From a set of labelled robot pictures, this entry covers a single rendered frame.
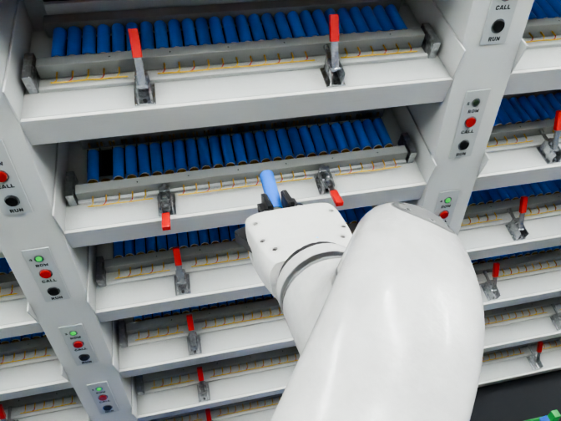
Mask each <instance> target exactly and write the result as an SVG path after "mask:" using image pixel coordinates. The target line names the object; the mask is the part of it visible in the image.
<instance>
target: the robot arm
mask: <svg viewBox="0 0 561 421"><path fill-rule="evenodd" d="M280 195H281V204H282V206H283V209H278V210H274V206H273V204H272V203H271V201H270V198H269V197H268V195H267V194H266V193H263V194H261V203H260V204H257V209H258V213H257V214H254V215H252V216H250V217H249V218H247V219H246V221H245V226H244V227H242V228H240V229H238V230H235V241H236V242H237V243H238V244H240V245H241V246H243V247H244V248H245V249H246V250H248V251H249V256H250V260H251V262H252V265H253V267H254V268H255V270H256V272H257V274H258V276H259V278H260V279H261V280H262V282H263V283H264V285H265V287H266V288H267V289H268V290H269V292H270V293H271V294H272V295H273V296H274V297H275V298H276V299H277V300H278V302H279V304H280V308H281V310H282V312H283V315H284V317H285V319H286V322H287V325H288V327H289V329H290V331H291V335H292V337H293V339H294V341H295V344H296V347H297V349H298V352H299V354H300V358H299V360H298V362H297V364H296V367H295V369H294V371H293V373H292V375H291V378H290V380H289V382H288V384H287V386H286V389H285V391H284V393H283V394H282V397H281V399H280V402H279V403H278V405H277V408H276V410H275V412H274V414H273V416H272V419H271V421H470V418H471V415H472V411H473V405H474V401H475V398H476V394H477V390H478V382H479V378H480V373H481V367H482V361H483V347H484V333H485V321H484V310H483V299H482V295H481V291H480V287H479V284H478V279H477V276H476V273H475V271H474V269H473V265H472V263H471V260H470V258H469V255H468V253H467V251H466V249H465V247H464V245H463V244H462V242H461V241H460V239H459V237H458V236H457V234H456V233H455V232H454V231H453V230H452V228H451V227H450V226H449V225H448V224H447V223H446V222H445V221H444V219H443V218H441V217H440V216H436V215H435V214H433V213H431V212H430V211H428V210H426V209H424V208H423V207H422V206H419V205H413V204H408V203H404V202H392V203H386V204H383V205H379V206H377V207H375V208H373V209H371V210H370V211H368V212H367V213H366V214H365V215H364V216H363V217H362V218H361V220H360V221H359V223H358V225H357V227H356V229H355V230H354V232H353V234H352V233H351V231H350V229H349V227H348V225H347V224H346V222H345V221H344V219H343V218H342V216H341V214H340V213H339V211H338V210H337V209H336V208H335V207H334V206H333V205H331V204H328V203H314V204H308V205H304V204H302V203H297V202H296V200H295V198H291V196H290V195H289V193H288V192H287V190H282V191H281V192H280Z"/></svg>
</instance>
